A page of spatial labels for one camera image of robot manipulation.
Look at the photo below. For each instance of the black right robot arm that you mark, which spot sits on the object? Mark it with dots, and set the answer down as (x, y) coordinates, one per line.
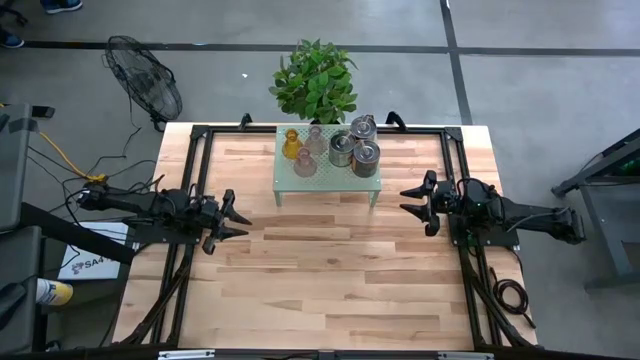
(530, 220)

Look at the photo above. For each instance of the white and yellow bottle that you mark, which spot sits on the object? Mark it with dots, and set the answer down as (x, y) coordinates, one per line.
(55, 293)

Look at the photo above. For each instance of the pink ribbed glass candle holder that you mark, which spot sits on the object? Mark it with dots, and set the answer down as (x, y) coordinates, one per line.
(305, 167)
(316, 144)

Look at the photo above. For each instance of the person's shoe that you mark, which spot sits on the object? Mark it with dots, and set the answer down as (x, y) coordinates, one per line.
(10, 40)
(62, 5)

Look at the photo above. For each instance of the silver metal bracket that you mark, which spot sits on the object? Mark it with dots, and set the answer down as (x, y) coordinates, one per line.
(465, 356)
(186, 355)

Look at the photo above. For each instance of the grey equipment case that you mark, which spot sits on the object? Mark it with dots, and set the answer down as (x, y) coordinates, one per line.
(12, 165)
(17, 280)

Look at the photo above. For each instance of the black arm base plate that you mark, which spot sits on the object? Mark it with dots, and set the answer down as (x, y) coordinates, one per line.
(500, 239)
(160, 235)

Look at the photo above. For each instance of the silver tin candle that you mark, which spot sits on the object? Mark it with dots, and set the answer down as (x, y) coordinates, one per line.
(363, 128)

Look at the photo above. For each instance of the black plant pot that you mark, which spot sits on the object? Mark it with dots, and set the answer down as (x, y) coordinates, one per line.
(320, 121)

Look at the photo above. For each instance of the black floor fan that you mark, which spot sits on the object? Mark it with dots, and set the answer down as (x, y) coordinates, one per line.
(145, 80)

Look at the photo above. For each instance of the white printed paper sign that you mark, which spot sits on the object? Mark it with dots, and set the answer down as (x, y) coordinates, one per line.
(95, 260)

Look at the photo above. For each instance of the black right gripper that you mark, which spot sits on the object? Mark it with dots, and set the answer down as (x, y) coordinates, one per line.
(446, 202)

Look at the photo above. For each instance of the grey metal side table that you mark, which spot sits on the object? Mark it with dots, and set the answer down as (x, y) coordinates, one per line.
(595, 167)

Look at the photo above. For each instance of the amber glass candle holder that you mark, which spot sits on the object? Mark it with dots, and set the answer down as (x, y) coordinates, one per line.
(291, 148)

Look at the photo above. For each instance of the dark ribbed tin can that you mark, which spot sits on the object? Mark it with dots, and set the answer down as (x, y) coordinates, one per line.
(365, 160)

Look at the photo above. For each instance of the green leafy plant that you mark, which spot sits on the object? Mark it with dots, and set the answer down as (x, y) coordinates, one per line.
(315, 82)

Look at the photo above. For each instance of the black diagonal beam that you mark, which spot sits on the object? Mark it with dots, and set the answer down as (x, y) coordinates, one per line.
(75, 235)

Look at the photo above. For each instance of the black aluminium table frame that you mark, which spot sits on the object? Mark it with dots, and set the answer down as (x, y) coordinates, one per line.
(235, 131)

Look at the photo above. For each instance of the green perforated metal riser shelf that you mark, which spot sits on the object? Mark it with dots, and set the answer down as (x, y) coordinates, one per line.
(330, 182)

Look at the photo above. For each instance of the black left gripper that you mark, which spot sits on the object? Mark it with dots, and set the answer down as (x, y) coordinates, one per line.
(207, 215)

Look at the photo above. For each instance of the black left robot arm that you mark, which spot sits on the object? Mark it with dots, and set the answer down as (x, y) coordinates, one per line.
(130, 204)

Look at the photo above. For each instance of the silver tin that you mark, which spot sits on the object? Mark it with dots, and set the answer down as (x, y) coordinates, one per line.
(341, 150)

